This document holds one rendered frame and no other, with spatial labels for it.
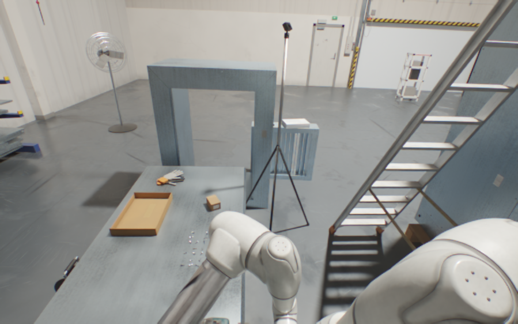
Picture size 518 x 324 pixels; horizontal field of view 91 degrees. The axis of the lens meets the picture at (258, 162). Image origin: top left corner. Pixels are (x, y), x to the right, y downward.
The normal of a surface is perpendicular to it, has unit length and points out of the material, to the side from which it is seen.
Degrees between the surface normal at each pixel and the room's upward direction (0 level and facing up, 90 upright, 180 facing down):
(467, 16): 90
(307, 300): 0
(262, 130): 90
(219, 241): 37
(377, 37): 90
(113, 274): 0
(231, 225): 28
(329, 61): 90
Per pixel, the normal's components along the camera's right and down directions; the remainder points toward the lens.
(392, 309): -0.94, -0.12
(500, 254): -0.04, -0.77
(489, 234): -0.06, -0.96
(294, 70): -0.02, 0.46
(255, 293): 0.04, -0.89
